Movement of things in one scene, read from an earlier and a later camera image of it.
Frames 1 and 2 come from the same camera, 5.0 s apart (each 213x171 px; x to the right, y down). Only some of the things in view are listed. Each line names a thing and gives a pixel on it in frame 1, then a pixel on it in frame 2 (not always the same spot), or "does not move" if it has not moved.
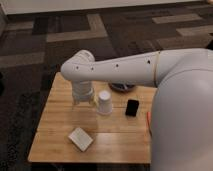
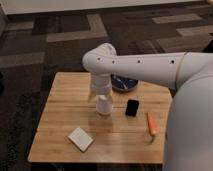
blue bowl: x=121 y=87 does not move
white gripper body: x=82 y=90 → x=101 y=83
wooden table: x=70 y=132 does not move
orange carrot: x=148 y=118 does not move
